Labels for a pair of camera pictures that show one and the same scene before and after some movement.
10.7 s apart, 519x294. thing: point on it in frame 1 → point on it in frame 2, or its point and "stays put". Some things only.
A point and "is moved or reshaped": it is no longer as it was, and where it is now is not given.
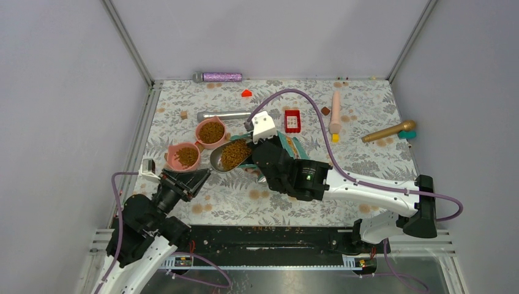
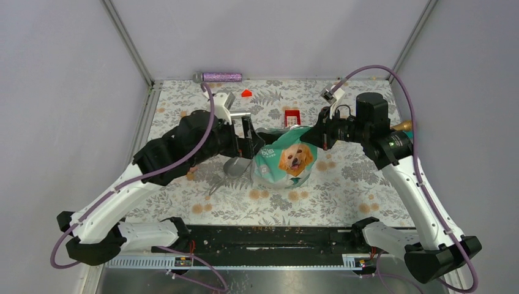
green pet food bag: (291, 144) is moved or reshaped
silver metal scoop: (226, 157) is moved or reshaped
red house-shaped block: (246, 93) stays put
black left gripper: (186, 184) → (247, 146)
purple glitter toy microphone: (199, 77) stays put
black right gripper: (273, 141) → (322, 136)
